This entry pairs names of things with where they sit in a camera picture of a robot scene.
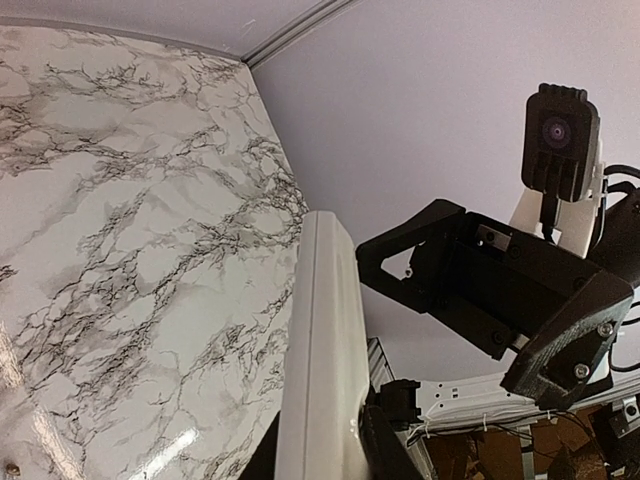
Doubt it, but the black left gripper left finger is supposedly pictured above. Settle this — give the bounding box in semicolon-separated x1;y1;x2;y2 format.
239;414;280;480

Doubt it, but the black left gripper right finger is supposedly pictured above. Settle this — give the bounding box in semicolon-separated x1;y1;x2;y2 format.
360;405;418;480

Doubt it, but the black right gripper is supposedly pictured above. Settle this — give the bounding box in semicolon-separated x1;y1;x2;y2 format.
356;199;639;410

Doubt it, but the white remote control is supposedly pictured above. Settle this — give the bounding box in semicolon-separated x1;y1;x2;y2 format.
274;211;370;480

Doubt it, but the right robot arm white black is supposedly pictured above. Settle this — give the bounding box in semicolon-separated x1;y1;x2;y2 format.
356;195;639;428

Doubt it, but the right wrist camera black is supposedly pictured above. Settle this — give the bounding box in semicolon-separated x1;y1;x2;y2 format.
521;83;600;203

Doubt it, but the small clear-handled screwdriver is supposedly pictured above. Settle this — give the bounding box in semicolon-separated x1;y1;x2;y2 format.
1;461;21;478

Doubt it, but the right aluminium corner post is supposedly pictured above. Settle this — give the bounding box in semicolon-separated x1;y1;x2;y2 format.
241;0;358;69

